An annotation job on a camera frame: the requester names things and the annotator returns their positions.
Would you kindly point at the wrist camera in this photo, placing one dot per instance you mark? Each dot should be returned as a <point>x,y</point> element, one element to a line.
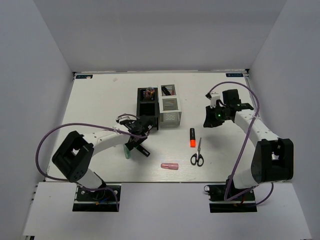
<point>214,98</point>
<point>125,118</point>

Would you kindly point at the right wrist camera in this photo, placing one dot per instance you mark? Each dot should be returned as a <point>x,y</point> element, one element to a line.
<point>214,98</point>

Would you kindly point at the green capped black highlighter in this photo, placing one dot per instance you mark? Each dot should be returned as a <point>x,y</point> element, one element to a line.
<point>143,151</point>

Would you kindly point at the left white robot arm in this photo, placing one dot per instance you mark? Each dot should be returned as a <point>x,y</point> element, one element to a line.
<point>75,153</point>

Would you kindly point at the black slotted container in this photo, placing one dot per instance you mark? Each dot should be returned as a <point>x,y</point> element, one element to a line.
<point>148,107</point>

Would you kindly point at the pink translucent eraser case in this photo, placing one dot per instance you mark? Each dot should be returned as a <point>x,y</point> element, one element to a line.
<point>170,166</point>

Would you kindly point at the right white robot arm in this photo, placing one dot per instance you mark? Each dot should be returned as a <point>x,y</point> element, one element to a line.
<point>273,158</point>

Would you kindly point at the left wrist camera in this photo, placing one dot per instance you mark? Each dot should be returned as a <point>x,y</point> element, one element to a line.
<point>125,118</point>

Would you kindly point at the green translucent eraser case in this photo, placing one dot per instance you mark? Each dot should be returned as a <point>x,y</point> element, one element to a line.
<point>127,152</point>

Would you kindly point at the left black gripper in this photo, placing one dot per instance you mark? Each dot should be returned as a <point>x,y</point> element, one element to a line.
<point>130,145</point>

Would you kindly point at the left blue table label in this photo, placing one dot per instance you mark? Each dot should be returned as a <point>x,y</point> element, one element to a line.
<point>84,76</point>

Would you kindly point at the white slotted container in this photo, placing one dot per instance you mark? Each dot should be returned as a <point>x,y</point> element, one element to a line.
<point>170,112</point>

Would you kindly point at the orange capped black highlighter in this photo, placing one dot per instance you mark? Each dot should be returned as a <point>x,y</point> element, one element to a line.
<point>192,138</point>

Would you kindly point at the pink capped black highlighter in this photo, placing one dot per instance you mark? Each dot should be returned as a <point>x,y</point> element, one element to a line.
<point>165,91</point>

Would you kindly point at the black handled scissors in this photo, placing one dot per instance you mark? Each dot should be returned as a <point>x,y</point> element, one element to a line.
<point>197,159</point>

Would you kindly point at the blue table label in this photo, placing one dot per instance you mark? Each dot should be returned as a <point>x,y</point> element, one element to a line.
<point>84,76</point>
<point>234,75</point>

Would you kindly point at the right blue table label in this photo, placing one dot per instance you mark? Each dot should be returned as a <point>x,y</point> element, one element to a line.
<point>234,75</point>

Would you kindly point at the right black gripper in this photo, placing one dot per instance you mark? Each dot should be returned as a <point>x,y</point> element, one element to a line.
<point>210,121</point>

